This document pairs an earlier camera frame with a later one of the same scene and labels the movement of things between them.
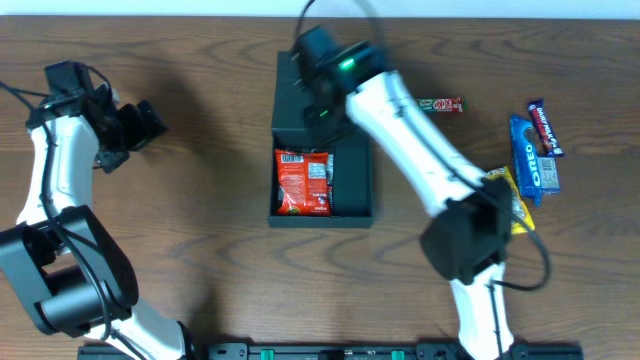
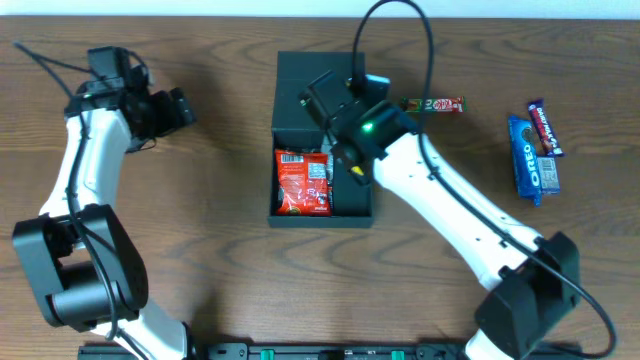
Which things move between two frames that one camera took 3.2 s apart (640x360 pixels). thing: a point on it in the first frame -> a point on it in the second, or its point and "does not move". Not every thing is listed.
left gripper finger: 131,126 -> 165,111
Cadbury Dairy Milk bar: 544,126 does not move
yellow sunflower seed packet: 521,218 -> 357,170
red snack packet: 304,178 does not move
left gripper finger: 152,121 -> 184,115
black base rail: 344,351 does not move
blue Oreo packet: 537,175 does not move
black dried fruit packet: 331,168 does not move
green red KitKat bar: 440,105 does not move
